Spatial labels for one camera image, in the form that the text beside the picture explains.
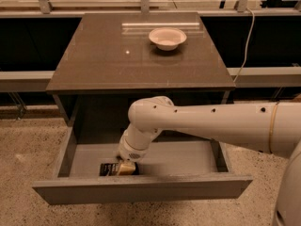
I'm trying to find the open grey top drawer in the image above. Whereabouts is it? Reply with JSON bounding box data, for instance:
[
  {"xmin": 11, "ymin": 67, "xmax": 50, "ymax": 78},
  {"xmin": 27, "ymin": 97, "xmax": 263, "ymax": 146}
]
[{"xmin": 31, "ymin": 92, "xmax": 254, "ymax": 205}]

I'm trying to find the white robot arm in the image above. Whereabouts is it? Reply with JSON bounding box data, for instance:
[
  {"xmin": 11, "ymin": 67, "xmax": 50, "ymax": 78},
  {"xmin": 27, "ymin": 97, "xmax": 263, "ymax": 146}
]
[{"xmin": 119, "ymin": 96, "xmax": 301, "ymax": 226}]

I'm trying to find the metal railing frame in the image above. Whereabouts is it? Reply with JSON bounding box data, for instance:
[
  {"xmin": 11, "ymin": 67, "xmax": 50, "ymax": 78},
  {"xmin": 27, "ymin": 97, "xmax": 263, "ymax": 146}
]
[{"xmin": 0, "ymin": 0, "xmax": 301, "ymax": 17}]

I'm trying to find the white paper bowl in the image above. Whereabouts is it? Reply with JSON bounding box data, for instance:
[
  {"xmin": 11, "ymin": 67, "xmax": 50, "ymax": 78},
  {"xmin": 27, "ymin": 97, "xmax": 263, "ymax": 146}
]
[{"xmin": 149, "ymin": 27, "xmax": 187, "ymax": 51}]

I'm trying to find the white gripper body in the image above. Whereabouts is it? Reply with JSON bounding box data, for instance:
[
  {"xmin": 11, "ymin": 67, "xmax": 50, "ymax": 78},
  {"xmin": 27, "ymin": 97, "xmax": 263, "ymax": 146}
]
[{"xmin": 118, "ymin": 137, "xmax": 147, "ymax": 162}]

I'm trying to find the white cable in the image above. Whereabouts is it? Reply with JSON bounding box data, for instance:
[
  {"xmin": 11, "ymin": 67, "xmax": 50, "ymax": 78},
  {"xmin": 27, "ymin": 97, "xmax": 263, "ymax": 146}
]
[{"xmin": 232, "ymin": 7, "xmax": 256, "ymax": 83}]

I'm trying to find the black rxbar chocolate wrapper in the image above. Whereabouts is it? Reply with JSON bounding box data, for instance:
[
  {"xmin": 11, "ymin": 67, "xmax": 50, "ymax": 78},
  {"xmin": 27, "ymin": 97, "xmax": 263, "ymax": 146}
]
[{"xmin": 100, "ymin": 162, "xmax": 138, "ymax": 176}]

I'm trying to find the grey cabinet with counter top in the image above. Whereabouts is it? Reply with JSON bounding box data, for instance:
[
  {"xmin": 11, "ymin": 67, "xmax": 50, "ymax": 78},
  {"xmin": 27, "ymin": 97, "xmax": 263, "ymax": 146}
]
[{"xmin": 47, "ymin": 12, "xmax": 235, "ymax": 123}]

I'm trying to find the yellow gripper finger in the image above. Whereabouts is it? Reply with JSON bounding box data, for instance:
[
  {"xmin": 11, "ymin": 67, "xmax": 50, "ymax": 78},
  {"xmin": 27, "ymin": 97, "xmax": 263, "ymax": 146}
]
[{"xmin": 117, "ymin": 160, "xmax": 135, "ymax": 176}]

